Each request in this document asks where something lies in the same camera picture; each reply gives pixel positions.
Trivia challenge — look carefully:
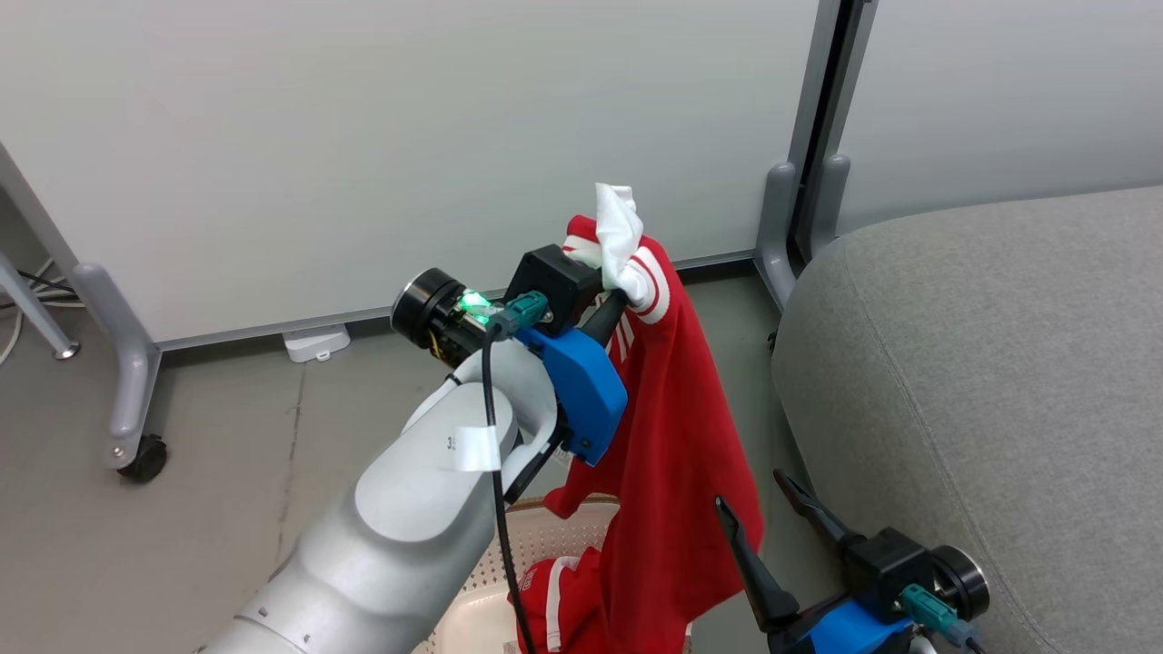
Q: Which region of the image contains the cream plastic laundry basket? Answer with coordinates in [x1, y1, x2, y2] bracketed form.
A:
[413, 495, 696, 654]

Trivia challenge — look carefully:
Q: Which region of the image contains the wide white partition panel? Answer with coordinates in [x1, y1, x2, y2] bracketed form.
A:
[0, 0, 823, 353]

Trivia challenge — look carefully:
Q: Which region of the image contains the short grey partition foot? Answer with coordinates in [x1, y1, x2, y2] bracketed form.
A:
[754, 162, 800, 312]
[809, 154, 852, 260]

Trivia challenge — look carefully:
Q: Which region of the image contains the black floor cable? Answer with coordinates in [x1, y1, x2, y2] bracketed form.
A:
[16, 268, 75, 299]

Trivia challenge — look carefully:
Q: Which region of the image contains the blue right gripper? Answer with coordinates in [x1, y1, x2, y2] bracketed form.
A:
[713, 470, 914, 654]

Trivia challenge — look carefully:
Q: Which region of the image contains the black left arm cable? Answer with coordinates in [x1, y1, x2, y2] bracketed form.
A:
[480, 313, 537, 654]

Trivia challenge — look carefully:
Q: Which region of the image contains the grey metal leg round foot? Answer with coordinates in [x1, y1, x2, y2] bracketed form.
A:
[0, 253, 81, 361]

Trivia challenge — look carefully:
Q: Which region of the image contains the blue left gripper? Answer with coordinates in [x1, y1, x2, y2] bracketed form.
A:
[518, 289, 630, 467]

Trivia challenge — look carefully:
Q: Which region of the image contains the teal left cable connector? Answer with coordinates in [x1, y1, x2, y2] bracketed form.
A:
[491, 291, 551, 339]

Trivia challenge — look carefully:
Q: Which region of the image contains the grey fabric sofa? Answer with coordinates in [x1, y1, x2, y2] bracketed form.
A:
[770, 186, 1163, 654]

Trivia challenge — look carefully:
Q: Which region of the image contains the red jersey with white stripes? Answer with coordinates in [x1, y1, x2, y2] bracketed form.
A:
[542, 182, 766, 654]

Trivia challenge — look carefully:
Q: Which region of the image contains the long grey partition foot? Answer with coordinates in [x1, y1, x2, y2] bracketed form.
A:
[73, 263, 164, 471]

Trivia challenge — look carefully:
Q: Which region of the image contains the white power adapter box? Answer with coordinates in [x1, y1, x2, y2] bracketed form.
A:
[282, 324, 352, 364]

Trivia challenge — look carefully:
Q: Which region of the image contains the teal cable connector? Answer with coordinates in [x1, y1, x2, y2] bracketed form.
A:
[900, 584, 961, 639]
[491, 291, 551, 339]

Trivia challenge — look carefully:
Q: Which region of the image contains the black caster wheel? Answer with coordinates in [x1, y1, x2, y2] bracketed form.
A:
[118, 434, 169, 483]

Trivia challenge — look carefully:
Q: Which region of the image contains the white floor cable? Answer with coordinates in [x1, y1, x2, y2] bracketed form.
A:
[0, 259, 57, 366]

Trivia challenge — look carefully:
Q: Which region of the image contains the teal right cable connector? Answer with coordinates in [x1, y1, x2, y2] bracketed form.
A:
[900, 584, 961, 639]

